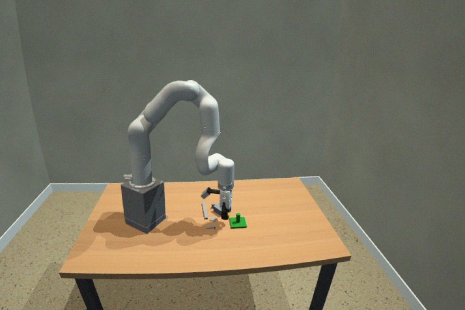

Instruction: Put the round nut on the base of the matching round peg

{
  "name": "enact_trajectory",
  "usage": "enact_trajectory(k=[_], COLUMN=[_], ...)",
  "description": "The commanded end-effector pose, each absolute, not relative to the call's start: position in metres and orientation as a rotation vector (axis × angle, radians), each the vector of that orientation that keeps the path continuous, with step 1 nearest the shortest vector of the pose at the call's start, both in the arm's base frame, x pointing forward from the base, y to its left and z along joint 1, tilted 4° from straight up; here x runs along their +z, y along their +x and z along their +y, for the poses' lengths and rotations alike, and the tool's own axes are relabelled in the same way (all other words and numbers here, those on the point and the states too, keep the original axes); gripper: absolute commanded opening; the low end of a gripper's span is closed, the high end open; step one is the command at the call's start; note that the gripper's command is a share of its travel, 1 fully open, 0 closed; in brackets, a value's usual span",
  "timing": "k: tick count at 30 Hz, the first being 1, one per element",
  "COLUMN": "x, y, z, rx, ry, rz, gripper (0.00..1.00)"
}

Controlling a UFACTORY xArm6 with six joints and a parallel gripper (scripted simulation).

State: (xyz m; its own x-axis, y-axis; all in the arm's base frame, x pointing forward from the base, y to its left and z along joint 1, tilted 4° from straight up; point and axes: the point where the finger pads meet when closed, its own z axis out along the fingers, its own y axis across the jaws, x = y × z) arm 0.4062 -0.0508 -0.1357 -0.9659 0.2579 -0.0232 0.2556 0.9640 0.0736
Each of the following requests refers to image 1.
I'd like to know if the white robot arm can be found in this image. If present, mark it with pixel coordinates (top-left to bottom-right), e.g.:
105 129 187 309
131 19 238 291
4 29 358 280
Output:
124 80 234 191

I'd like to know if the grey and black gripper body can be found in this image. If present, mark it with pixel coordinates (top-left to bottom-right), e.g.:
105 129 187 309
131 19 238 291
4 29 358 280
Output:
218 188 233 209

